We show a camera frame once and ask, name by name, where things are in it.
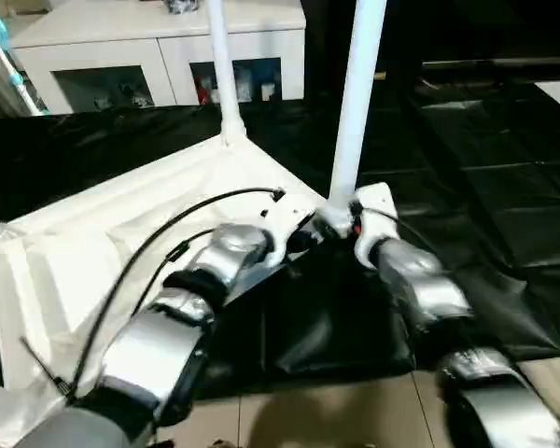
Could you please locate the white plastic table top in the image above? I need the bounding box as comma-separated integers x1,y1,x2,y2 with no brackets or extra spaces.
0,131,357,440

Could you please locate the white pole with blue band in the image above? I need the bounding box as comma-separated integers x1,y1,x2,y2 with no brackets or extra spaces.
0,19,44,116

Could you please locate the black plastic mat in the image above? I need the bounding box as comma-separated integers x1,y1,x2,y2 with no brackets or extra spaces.
0,89,560,398

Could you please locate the grey crumpled object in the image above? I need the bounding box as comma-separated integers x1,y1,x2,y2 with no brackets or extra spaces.
166,0,203,14

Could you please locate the white glass-door cabinet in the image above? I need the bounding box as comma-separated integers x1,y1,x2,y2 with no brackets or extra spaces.
9,0,307,115

